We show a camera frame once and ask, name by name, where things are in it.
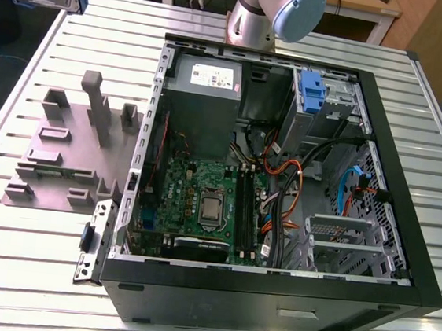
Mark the black graphics card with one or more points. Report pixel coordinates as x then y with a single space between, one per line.
196 250

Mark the grey parts rack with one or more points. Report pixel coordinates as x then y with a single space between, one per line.
76 154

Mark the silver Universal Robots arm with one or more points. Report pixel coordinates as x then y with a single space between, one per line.
252 22

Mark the black RAM slot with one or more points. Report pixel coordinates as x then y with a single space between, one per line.
242 211
247 212

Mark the green RAM stick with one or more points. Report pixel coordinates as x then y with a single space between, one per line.
52 174

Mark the metal optical drive cage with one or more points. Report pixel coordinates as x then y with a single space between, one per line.
311 131

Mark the CPU socket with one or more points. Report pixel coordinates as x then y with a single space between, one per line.
212 192

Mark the metal slot retainer bracket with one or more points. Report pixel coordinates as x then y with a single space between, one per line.
102 216

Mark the metal disk bay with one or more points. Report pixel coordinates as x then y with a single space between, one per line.
339 246

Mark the black blue port plug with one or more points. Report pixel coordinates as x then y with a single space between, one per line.
87 236

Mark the silver CPU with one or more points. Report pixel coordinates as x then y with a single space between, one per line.
211 209

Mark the green motherboard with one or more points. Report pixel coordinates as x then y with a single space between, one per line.
180 177

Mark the black open PC case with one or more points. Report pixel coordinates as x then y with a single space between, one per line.
231 293

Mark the grey power supply unit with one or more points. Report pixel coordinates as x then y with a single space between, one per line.
201 124

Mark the black table corner cap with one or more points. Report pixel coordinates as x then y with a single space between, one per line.
412 56

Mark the wooden desk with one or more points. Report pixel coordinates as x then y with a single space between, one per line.
372 8

